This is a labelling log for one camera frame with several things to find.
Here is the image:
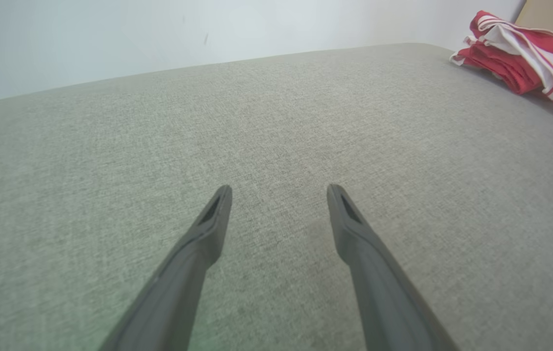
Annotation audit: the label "red shorts with white trim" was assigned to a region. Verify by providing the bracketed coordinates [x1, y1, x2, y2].
[450, 41, 543, 96]

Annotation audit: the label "grey fabric sofa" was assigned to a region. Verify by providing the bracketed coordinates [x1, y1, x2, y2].
[0, 42, 553, 351]

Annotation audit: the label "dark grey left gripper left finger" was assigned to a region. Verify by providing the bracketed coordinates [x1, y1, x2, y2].
[98, 184, 234, 351]

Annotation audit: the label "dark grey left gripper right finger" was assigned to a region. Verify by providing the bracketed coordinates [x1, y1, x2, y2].
[326, 183, 460, 351]

